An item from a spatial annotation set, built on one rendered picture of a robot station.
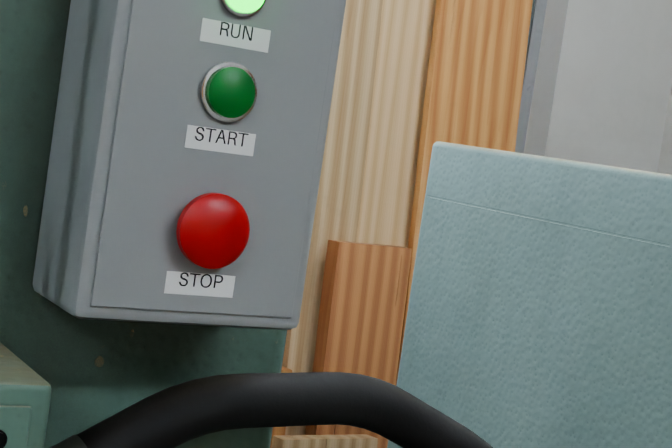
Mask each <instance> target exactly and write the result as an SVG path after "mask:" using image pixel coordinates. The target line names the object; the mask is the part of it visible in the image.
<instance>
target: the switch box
mask: <svg viewBox="0 0 672 448"><path fill-rule="evenodd" d="M345 6H346V0H266V1H265V3H264V5H263V7H262V8H261V10H260V11H259V12H258V13H256V14H254V15H252V16H249V17H238V16H235V15H233V14H231V13H229V12H228V11H227V10H226V9H225V8H224V6H223V4H222V3H221V0H71V3H70V10H69V18H68V25H67V32H66V40H65V47H64V54H63V62H62V69H61V76H60V84H59V91H58V99H57V106H56V113H55V121H54V128H53V135H52V143H51V150H50V157H49V165H48V172H47V180H46V187H45V194H44V202H43V209H42V216H41V224H40V231H39V238H38V246H37V253H36V261H35V268H34V275H33V283H32V284H33V288H34V291H36V292H37V293H39V294H40V295H42V296H43V297H45V298H46V299H48V300H49V301H51V302H53V303H54V304H56V305H57V306H59V307H60V308H62V309H63V310H65V311H66V312H68V313H70V314H71V315H73V316H75V317H77V318H79V319H93V320H112V321H130V322H149V323H168V324H186V325H205V326H224V327H242V328H261V329H280V330H290V329H293V328H296V327H297V325H298V323H299V318H300V311H301V304H302V297H303V291H304V284H305V277H306V270H307V264H308V257H309V250H310V243H311V236H312V230H313V223H314V216H315V209H316V202H317V196H318V189H319V182H320V175H321V169H322V162H323V155H324V148H325V141H326V135H327V128H328V121H329V114H330V107H331V101H332V94H333V87H334V80H335V74H336V67H337V60H338V53H339V46H340V40H341V33H342V26H343V19H344V12H345ZM203 18H207V19H212V20H217V21H223V22H228V23H233V24H239V25H244V26H249V27H255V28H260V29H265V30H271V34H270V41H269V48H268V53H266V52H260V51H254V50H249V49H243V48H238V47H232V46H226V45H221V44H215V43H209V42H204V41H200V34H201V27H202V20H203ZM221 62H235V63H239V64H241V65H243V66H245V67H246V68H247V69H248V70H249V71H250V72H251V74H252V75H253V77H254V79H255V82H256V85H257V98H256V102H255V105H254V107H253V109H252V110H251V112H250V113H249V114H248V115H247V116H246V117H244V118H243V119H241V120H239V121H237V122H231V123H228V122H221V121H218V120H216V119H214V118H212V117H211V116H210V115H209V114H208V113H207V112H206V111H205V109H204V107H203V105H202V102H201V99H200V86H201V82H202V80H203V77H204V76H205V74H206V73H207V71H208V70H209V69H210V68H211V67H213V66H214V65H216V64H219V63H221ZM188 125H194V126H201V127H208V128H215V129H222V130H229V131H236V132H243V133H250V134H256V138H255V145H254V152H253V156H246V155H238V154H231V153H223V152H215V151H208V150H200V149H192V148H185V140H186V133H187V126H188ZM206 193H221V194H225V195H228V196H230V197H232V198H234V199H235V200H237V201H238V202H239V203H240V204H241V205H242V207H243V208H244V210H245V211H246V213H247V216H248V219H249V225H250V233H249V239H248V242H247V245H246V247H245V249H244V251H243V252H242V254H241V255H240V256H239V257H238V258H237V259H236V260H235V261H234V262H232V263H231V264H229V265H227V266H225V267H222V268H218V269H207V268H203V267H200V266H198V265H195V264H194V263H192V262H190V261H189V260H188V259H187V258H186V257H185V256H184V255H183V253H182V252H181V250H180V248H179V245H178V242H177V236H176V229H177V223H178V219H179V217H180V215H181V213H182V211H183V209H184V208H185V207H186V205H187V204H188V203H189V202H190V201H192V200H193V199H194V198H196V197H198V196H200V195H203V194H206ZM167 271H176V272H189V273H203V274H216V275H229V276H236V277H235V284H234V291H233V298H227V297H212V296H197V295H182V294H167V293H164V289H165V282H166V275H167Z"/></svg>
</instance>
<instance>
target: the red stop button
mask: <svg viewBox="0 0 672 448"><path fill-rule="evenodd" d="M249 233H250V225H249V219H248V216H247V213H246V211H245V210H244V208H243V207H242V205H241V204H240V203H239V202H238V201H237V200H235V199H234V198H232V197H230V196H228V195H225V194H221V193H206V194H203V195H200V196H198V197H196V198H194V199H193V200H192V201H190V202H189V203H188V204H187V205H186V207H185V208H184V209H183V211H182V213H181V215H180V217H179V219H178V223H177V229H176V236H177V242H178V245H179V248H180V250H181V252H182V253H183V255H184V256H185V257H186V258H187V259H188V260H189V261H190V262H192V263H194V264H195V265H198V266H200V267H203V268H207V269H218V268H222V267H225V266H227V265H229V264H231V263H232V262H234V261H235V260H236V259H237V258H238V257H239V256H240V255H241V254H242V252H243V251H244V249H245V247H246V245H247V242H248V239H249Z"/></svg>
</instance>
